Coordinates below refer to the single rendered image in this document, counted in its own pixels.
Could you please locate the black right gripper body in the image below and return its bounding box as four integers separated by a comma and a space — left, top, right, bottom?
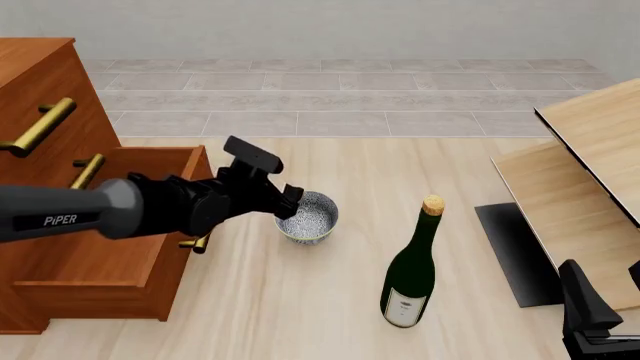
561, 321, 640, 360

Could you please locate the pale wooden wine rack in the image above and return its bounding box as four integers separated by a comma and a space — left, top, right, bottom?
473, 77, 640, 312

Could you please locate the black patterned bowl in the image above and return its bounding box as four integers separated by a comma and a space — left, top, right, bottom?
274, 189, 340, 247

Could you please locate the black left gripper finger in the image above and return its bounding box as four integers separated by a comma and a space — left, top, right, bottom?
282, 182, 306, 206
273, 197, 301, 222

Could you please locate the wooden cabinet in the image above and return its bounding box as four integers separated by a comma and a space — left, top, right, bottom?
0, 36, 217, 336

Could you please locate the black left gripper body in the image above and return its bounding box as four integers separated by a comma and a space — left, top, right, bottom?
215, 164, 289, 219

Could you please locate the brass drawer handle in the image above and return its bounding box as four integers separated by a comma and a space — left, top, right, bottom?
0, 96, 78, 159
69, 153, 107, 191
177, 231, 213, 255

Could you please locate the dark green wine bottle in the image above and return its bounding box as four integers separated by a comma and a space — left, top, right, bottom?
379, 193, 447, 329

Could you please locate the wooden cabinet drawer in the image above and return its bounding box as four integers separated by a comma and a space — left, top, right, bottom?
13, 144, 217, 323
0, 144, 121, 191
0, 50, 122, 177

